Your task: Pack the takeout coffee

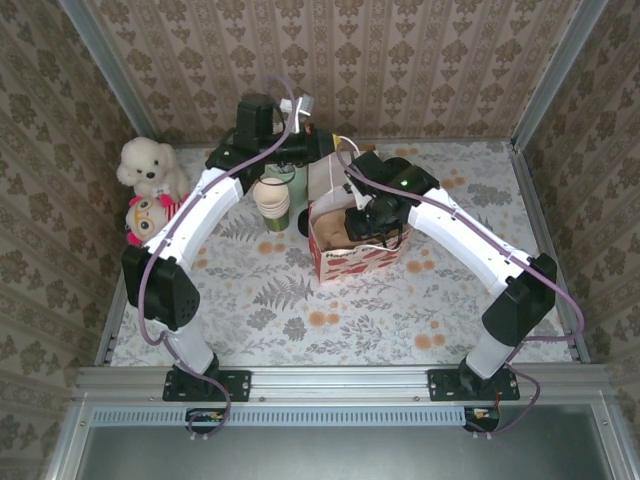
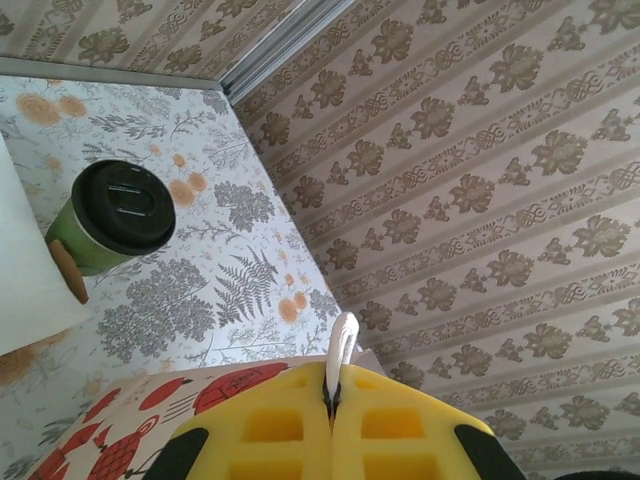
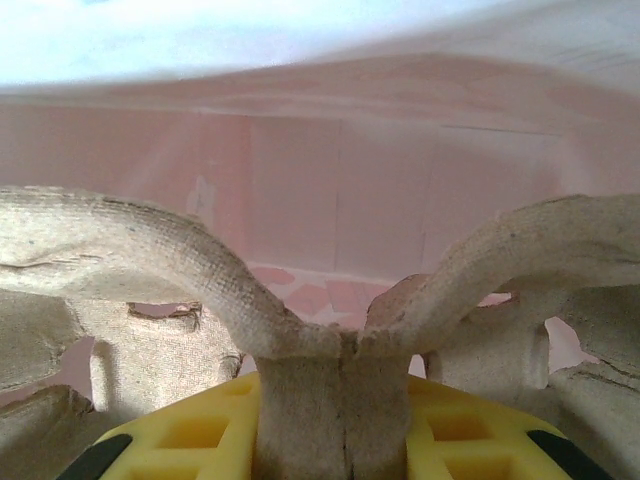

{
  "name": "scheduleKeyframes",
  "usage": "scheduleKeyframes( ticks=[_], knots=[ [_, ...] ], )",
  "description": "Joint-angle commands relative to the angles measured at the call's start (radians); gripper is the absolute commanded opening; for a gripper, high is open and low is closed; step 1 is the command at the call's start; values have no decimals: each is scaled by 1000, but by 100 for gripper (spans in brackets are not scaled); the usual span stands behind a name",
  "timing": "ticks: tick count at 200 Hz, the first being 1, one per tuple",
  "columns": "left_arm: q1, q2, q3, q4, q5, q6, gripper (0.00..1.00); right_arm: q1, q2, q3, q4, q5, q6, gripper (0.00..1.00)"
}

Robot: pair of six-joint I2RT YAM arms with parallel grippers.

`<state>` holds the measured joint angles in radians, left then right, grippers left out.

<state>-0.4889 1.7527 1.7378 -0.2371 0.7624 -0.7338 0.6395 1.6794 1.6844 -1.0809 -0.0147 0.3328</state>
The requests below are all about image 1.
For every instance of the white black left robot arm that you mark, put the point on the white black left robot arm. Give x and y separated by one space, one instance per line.
210 215

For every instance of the grey metal panel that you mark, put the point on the grey metal panel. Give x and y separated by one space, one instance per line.
325 455

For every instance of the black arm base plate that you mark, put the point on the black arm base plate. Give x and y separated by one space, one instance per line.
442 385
235 385

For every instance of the aluminium frame rail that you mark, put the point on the aluminium frame rail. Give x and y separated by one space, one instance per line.
340 382

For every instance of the aluminium frame post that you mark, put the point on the aluminium frame post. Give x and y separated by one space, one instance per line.
555 75
107 65

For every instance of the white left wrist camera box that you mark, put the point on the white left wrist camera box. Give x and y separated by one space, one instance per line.
302 107

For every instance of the red white paper gift bag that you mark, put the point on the red white paper gift bag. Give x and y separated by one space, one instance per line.
350 265

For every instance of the white plush dog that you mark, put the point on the white plush dog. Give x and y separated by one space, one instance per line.
150 165

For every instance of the pink striped plush doll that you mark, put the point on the pink striped plush doll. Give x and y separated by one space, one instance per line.
145 220

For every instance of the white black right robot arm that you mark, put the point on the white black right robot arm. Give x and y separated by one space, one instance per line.
465 230

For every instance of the floral patterned table cover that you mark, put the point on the floral patterned table cover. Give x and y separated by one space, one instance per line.
350 320

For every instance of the pale green straw holder cup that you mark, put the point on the pale green straw holder cup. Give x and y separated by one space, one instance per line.
299 187

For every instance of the black plastic cup lid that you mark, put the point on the black plastic cup lid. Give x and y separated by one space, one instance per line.
302 222

